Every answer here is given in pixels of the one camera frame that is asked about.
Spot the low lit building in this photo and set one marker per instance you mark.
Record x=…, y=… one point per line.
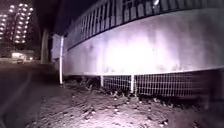
x=16, y=55

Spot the white panel fence with railing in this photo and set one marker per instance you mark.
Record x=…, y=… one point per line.
x=150, y=46

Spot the tall concrete column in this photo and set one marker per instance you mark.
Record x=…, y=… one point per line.
x=44, y=46

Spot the grey asphalt road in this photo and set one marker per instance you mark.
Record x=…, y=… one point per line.
x=16, y=93

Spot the lit high-rise building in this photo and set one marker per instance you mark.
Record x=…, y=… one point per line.
x=20, y=23

